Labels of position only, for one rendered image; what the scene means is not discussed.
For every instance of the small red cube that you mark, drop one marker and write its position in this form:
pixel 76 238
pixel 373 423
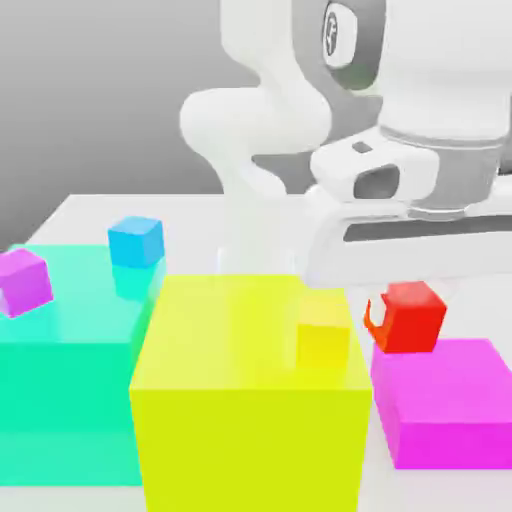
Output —
pixel 412 320

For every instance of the small blue cube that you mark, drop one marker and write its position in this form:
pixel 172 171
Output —
pixel 136 242

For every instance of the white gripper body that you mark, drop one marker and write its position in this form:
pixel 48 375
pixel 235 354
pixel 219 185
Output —
pixel 360 260

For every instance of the small yellow cube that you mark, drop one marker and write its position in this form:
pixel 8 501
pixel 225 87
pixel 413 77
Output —
pixel 323 346

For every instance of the large teal box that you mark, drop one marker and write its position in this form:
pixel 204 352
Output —
pixel 60 392

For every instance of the large magenta box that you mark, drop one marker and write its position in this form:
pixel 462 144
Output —
pixel 448 400

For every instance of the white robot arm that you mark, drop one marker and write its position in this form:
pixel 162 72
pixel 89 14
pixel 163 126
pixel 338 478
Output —
pixel 256 120

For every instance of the small purple cube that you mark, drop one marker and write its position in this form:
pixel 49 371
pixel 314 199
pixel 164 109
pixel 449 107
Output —
pixel 24 282

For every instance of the large yellow box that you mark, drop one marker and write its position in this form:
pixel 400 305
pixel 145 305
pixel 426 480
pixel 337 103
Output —
pixel 248 440

